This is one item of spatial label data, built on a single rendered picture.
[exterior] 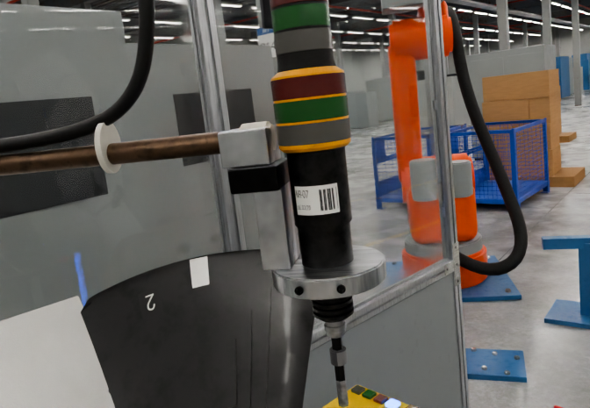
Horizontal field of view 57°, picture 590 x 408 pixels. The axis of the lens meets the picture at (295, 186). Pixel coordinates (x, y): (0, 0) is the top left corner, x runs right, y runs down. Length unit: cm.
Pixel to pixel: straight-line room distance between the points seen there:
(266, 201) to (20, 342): 44
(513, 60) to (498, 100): 261
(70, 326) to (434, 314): 130
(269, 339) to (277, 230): 17
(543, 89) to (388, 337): 681
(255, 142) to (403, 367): 144
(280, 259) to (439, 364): 158
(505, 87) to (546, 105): 62
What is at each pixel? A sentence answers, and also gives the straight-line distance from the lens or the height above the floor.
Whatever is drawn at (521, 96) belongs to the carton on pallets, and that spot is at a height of 126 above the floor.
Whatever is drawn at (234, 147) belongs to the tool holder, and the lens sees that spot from 32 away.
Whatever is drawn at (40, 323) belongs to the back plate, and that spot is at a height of 135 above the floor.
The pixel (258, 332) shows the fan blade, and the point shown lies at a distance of 48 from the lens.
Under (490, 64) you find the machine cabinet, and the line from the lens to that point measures 1103.
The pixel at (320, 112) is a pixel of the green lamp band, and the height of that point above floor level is 156.
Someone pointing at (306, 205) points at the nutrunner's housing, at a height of 151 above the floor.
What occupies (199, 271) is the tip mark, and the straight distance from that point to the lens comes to 52.
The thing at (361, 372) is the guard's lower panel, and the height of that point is 82.
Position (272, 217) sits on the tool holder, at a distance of 32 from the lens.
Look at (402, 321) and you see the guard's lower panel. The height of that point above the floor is 89.
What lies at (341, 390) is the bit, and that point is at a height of 138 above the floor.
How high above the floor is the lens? 157
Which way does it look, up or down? 9 degrees down
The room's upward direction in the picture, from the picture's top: 7 degrees counter-clockwise
